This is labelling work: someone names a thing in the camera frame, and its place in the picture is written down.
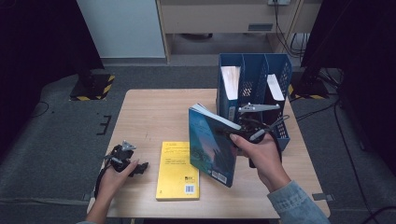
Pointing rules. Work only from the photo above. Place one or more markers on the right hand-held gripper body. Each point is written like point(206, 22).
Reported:
point(257, 129)

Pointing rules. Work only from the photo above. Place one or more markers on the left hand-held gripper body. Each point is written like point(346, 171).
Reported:
point(121, 157)

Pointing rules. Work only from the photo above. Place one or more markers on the illustrated teal book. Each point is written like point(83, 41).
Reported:
point(210, 149)

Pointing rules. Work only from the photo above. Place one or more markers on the yellow book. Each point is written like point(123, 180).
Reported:
point(176, 174)

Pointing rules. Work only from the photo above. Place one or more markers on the black book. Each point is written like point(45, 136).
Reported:
point(275, 88)

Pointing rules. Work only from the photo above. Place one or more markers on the thick light blue book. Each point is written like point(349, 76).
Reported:
point(231, 84)

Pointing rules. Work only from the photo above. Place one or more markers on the blue file rack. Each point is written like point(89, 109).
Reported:
point(252, 62)

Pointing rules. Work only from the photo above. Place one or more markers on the person's left hand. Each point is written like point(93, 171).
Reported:
point(113, 183)

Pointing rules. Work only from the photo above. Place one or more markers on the person's right hand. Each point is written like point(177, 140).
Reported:
point(264, 161)

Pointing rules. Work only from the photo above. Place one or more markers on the grey tape strip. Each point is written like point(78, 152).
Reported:
point(90, 196)
point(323, 197)

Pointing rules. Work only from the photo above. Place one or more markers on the black striped stand base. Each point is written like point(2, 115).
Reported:
point(308, 88)
point(93, 87)

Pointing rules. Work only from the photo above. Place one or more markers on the grey label plate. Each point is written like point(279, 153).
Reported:
point(260, 27)

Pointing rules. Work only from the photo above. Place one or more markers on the beige desk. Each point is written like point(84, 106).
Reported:
point(214, 17)

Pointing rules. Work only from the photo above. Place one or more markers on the white cabinet panel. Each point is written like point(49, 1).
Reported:
point(124, 28)

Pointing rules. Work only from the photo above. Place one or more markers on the dark curtain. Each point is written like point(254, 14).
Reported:
point(361, 46)
point(40, 46)

